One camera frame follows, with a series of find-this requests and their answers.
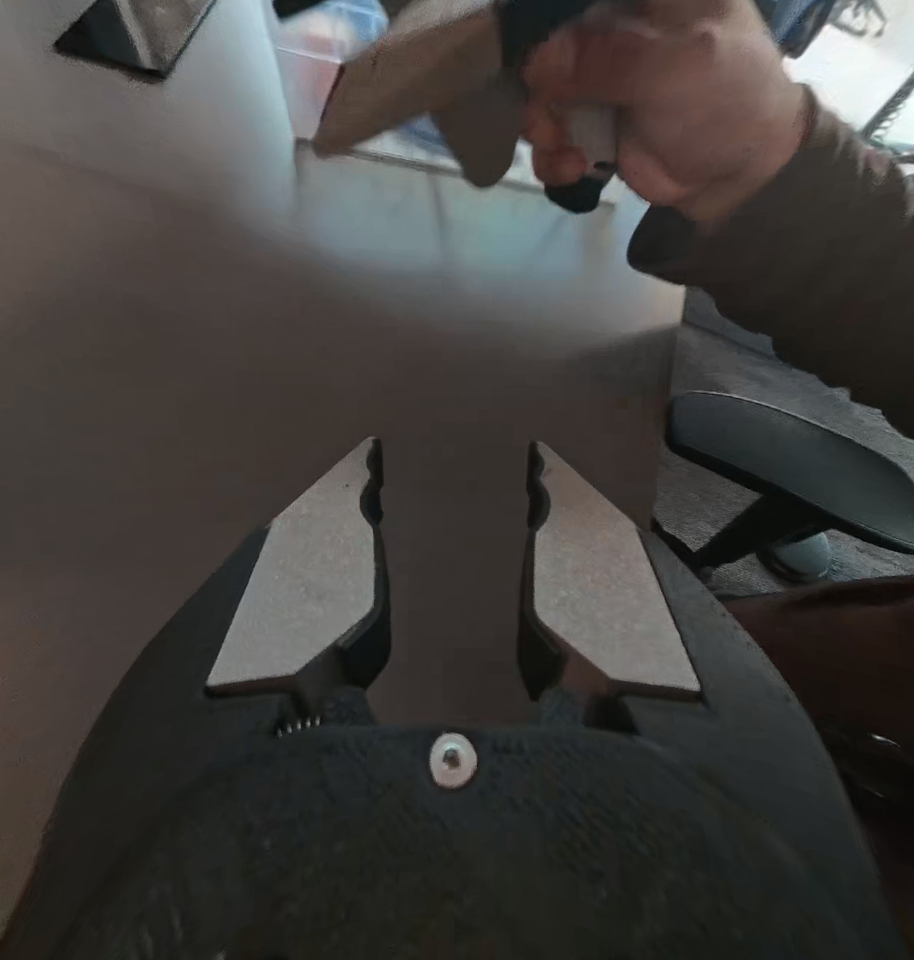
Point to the black chair armrest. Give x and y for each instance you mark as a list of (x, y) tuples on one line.
[(786, 465)]

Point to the person's right hand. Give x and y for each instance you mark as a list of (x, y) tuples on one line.
[(689, 97)]

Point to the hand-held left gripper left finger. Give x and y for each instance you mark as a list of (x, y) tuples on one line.
[(307, 592)]

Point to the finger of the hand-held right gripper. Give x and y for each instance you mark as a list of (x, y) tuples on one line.
[(419, 75)]

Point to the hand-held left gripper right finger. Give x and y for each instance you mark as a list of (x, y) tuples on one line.
[(607, 600)]

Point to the person's right forearm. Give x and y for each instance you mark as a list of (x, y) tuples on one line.
[(839, 262)]

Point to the black rectangular mat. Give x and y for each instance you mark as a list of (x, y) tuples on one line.
[(89, 45)]

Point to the person's brown clothing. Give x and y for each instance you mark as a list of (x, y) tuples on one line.
[(839, 645)]

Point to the clear plastic box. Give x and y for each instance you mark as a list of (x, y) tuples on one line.
[(397, 169)]

